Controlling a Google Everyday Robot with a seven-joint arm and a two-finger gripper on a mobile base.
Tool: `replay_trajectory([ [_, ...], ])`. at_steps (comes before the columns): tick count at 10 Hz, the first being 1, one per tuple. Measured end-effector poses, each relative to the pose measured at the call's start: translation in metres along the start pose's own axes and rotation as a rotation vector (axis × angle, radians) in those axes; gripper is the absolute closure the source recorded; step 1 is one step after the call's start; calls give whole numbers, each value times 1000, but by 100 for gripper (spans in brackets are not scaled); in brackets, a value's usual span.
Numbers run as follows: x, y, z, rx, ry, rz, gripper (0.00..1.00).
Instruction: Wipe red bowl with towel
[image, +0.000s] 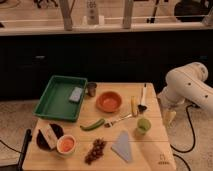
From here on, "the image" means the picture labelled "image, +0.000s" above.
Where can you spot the metal fork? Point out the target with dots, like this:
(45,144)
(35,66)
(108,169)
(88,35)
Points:
(111,123)

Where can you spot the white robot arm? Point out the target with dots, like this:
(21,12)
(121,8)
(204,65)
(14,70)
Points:
(185,83)

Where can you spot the white bowl orange inside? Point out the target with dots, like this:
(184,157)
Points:
(66,145)

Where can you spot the grey sponge block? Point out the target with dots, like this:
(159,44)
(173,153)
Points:
(75,95)

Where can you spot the brown grape bunch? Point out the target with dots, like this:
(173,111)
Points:
(96,152)

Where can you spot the white remote on shelf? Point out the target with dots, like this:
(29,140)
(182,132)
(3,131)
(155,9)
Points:
(92,12)

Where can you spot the yellow corn cob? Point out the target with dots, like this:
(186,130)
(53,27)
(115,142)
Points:
(133,106)

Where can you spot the green pepper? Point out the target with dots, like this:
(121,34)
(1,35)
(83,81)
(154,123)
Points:
(93,126)

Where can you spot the grey blue towel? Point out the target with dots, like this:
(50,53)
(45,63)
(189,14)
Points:
(122,147)

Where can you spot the small metal cup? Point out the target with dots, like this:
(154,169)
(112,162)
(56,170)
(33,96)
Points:
(91,89)

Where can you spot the green plastic tray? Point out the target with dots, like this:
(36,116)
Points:
(55,101)

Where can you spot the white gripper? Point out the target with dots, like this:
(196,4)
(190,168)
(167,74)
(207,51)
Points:
(168,115)

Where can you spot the red orange bowl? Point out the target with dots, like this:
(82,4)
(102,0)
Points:
(109,102)

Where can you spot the black bar left of table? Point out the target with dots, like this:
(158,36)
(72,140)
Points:
(27,139)

